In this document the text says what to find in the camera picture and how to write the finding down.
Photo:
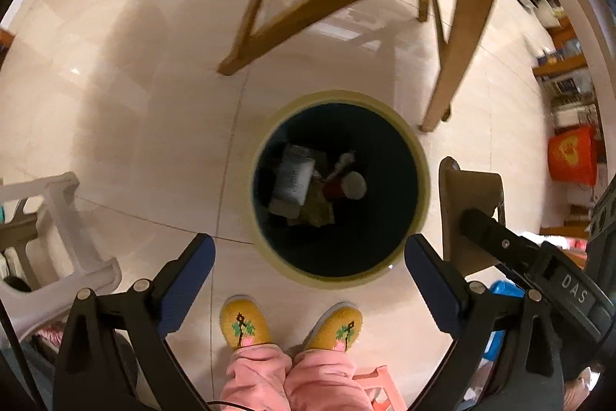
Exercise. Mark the blue plastic stool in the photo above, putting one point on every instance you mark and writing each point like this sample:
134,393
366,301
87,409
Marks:
505,289

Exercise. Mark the beige rimmed dark trash can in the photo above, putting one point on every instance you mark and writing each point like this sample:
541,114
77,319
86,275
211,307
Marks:
385,180

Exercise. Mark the cluttered wooden storage shelf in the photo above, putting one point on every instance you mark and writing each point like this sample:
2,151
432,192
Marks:
560,71

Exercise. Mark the brown cardboard piece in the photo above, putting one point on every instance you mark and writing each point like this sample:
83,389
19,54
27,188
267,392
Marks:
462,189

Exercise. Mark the red instant noodle bowl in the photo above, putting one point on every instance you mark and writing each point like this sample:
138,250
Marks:
353,184

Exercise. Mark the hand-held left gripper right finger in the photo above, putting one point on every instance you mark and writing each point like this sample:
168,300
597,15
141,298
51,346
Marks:
430,286

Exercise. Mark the white printed plastic bag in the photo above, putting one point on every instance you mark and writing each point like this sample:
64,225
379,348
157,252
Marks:
344,160

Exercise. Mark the wooden table frame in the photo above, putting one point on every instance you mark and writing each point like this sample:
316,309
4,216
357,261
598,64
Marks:
462,30

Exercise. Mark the white plastic stool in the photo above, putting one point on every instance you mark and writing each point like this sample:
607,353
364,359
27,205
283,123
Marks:
72,237

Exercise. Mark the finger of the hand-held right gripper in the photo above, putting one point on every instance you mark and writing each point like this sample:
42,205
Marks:
491,230

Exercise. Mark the yellow-green printed packet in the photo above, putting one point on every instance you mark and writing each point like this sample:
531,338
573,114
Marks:
317,211

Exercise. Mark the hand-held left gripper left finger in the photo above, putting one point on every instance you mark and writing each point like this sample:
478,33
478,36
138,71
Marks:
190,283

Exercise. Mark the yellow embroidered slipper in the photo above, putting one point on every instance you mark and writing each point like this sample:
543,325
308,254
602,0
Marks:
339,328
243,324

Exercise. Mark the person's pink pants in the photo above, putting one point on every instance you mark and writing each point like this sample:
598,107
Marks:
260,379

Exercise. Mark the white box with dark label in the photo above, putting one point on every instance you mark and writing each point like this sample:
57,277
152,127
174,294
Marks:
291,180

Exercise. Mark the pink plastic stool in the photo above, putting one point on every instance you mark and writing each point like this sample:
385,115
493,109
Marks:
380,384

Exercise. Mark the orange plastic bucket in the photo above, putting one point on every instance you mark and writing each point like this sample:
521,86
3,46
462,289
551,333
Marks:
572,156

